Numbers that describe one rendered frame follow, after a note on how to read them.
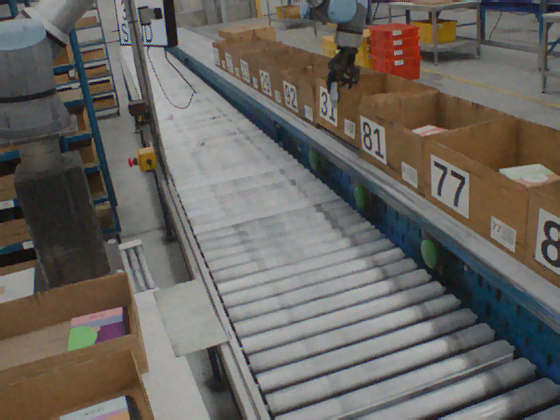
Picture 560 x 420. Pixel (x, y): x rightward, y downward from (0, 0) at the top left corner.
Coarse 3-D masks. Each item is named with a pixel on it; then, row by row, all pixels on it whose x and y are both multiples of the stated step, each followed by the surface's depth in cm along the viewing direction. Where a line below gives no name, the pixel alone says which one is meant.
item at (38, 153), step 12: (72, 120) 147; (60, 132) 136; (72, 132) 137; (0, 144) 131; (12, 144) 132; (24, 144) 139; (36, 144) 140; (48, 144) 142; (24, 156) 141; (36, 156) 141; (48, 156) 142; (60, 156) 146; (24, 168) 143; (36, 168) 142; (48, 168) 143
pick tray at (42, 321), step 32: (64, 288) 131; (96, 288) 134; (128, 288) 137; (0, 320) 129; (32, 320) 132; (64, 320) 134; (0, 352) 125; (32, 352) 124; (64, 352) 122; (96, 352) 109; (0, 384) 105
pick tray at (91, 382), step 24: (96, 360) 105; (120, 360) 106; (24, 384) 100; (48, 384) 102; (72, 384) 104; (96, 384) 106; (120, 384) 108; (0, 408) 100; (24, 408) 102; (48, 408) 104; (72, 408) 105; (144, 408) 103
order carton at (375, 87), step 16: (320, 80) 201; (368, 80) 212; (384, 80) 214; (400, 80) 203; (352, 96) 177; (368, 96) 172; (384, 96) 174; (400, 96) 175; (352, 112) 179; (336, 128) 193
